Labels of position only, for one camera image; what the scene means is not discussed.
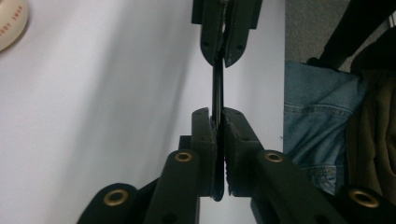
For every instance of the black stand bar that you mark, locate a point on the black stand bar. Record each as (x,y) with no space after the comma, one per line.
(351,34)

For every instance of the cream round container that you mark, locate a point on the cream round container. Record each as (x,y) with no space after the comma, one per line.
(9,21)

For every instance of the blue denim clothing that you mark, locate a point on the blue denim clothing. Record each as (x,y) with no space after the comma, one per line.
(317,118)

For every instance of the thin black stick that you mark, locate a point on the thin black stick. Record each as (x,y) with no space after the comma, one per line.
(218,93)

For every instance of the olive brown cloth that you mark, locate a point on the olive brown cloth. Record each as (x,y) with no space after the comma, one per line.
(373,130)

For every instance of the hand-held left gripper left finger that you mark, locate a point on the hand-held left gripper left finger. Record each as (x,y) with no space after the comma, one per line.
(204,149)

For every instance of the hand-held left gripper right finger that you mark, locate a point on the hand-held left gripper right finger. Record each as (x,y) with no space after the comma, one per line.
(241,149)

